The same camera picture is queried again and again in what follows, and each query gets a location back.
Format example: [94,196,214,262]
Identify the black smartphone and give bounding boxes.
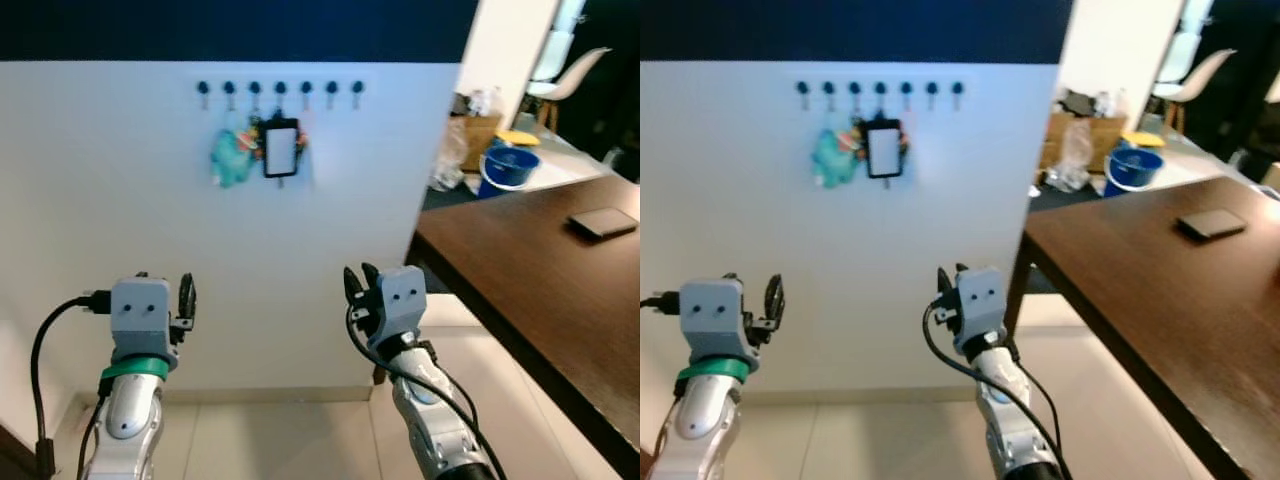
[1175,208,1249,242]
[567,206,640,242]

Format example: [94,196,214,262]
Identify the clear plastic bag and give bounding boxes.
[429,118,472,192]
[1045,120,1099,193]

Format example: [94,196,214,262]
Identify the dark brown wooden table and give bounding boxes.
[1004,175,1280,480]
[407,175,641,480]

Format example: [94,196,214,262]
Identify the blue plastic bucket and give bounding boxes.
[1104,146,1165,195]
[479,145,542,197]

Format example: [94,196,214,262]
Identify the brown cardboard box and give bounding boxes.
[450,110,503,173]
[1042,110,1123,173]

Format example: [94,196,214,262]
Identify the white chair with wooden legs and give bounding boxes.
[526,46,612,133]
[1151,47,1238,137]

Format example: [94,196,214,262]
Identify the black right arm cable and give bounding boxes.
[922,300,1073,480]
[345,305,507,480]

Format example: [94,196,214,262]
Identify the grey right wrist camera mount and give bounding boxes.
[954,267,1008,354]
[374,265,429,347]

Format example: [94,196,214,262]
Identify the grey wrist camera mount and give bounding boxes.
[109,278,180,366]
[679,278,750,364]
[374,265,429,347]
[954,267,1008,354]

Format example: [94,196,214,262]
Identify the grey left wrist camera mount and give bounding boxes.
[109,278,180,366]
[679,278,750,364]

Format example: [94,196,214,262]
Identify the black white card holder keychain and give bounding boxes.
[864,117,907,182]
[261,117,302,180]

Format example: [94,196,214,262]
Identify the teal plush keychain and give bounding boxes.
[209,128,258,190]
[811,128,861,190]

